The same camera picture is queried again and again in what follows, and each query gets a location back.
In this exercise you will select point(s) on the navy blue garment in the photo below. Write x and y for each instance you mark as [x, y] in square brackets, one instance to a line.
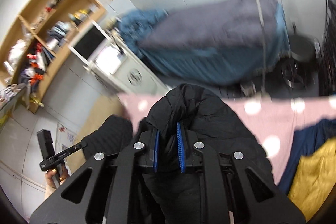
[305, 142]

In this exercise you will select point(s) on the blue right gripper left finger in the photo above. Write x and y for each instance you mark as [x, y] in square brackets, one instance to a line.
[154, 150]

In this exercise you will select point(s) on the cardboard box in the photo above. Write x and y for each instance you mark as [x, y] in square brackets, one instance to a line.
[104, 107]

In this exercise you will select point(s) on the yellow velvet cloth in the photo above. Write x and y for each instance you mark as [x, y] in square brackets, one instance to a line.
[314, 179]

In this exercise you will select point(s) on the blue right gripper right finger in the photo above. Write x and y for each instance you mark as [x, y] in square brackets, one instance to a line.
[182, 146]

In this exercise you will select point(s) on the person's left hand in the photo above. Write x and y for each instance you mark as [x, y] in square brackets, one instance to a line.
[50, 178]

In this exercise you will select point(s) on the white cabinet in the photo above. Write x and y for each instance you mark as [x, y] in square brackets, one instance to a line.
[116, 65]

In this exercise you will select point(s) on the pink polka dot bedsheet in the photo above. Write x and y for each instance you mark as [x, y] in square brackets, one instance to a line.
[261, 129]

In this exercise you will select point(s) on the white floor lamp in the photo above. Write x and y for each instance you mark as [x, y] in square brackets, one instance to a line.
[261, 19]

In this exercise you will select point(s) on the white framed monitor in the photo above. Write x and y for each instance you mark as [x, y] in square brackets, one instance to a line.
[88, 41]

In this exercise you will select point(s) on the wooden wall shelf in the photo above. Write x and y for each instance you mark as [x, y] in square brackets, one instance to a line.
[30, 14]

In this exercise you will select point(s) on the black fan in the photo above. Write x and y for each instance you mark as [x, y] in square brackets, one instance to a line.
[297, 69]

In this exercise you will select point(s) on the black quilted jacket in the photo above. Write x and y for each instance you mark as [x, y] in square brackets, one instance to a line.
[192, 160]

